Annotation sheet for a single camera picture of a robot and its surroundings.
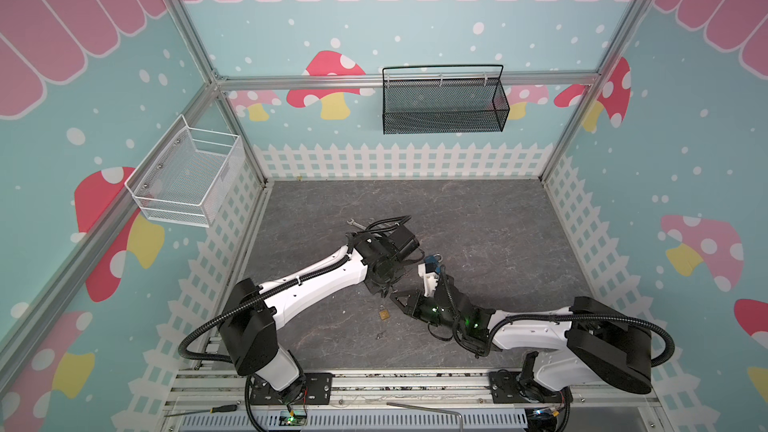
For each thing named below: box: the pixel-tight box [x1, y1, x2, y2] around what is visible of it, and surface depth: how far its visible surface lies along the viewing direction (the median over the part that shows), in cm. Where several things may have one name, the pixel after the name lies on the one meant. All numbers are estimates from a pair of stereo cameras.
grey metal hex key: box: [386, 402, 464, 432], surface depth 73 cm
